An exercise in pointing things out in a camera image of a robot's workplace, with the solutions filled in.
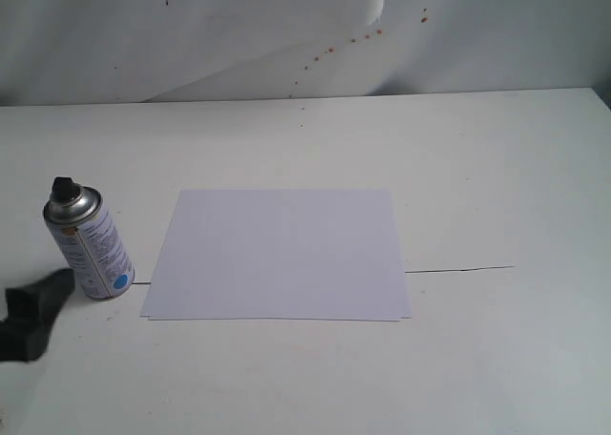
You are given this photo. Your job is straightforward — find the silver spray can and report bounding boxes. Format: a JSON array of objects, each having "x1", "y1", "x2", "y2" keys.
[{"x1": 43, "y1": 176, "x2": 136, "y2": 300}]

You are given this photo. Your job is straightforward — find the white backdrop paper sheet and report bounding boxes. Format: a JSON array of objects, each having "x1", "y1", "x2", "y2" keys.
[{"x1": 1, "y1": 0, "x2": 610, "y2": 106}]

